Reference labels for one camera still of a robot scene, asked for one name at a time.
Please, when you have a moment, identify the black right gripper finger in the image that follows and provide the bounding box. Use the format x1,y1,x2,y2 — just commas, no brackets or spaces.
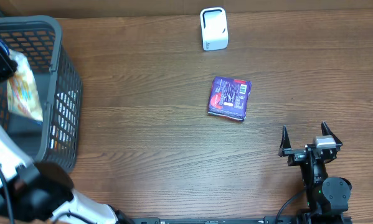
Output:
321,121,342,146
280,125,291,149

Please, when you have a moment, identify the dark grey plastic basket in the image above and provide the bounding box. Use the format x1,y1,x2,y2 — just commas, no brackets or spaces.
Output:
0,16,83,172

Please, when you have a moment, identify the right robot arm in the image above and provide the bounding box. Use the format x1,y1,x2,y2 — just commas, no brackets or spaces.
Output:
273,122,352,224

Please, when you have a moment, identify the yellow wet wipes pack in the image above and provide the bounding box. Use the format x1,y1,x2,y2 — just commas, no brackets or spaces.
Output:
0,40,43,122

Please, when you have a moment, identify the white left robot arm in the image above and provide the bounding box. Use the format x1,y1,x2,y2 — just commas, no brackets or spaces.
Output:
0,43,129,223

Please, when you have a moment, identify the purple Carefree pad pack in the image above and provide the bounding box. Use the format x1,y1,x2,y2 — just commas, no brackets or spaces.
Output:
208,77,252,121

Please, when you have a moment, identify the white barcode scanner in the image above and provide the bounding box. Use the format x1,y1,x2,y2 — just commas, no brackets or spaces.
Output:
200,7,229,51

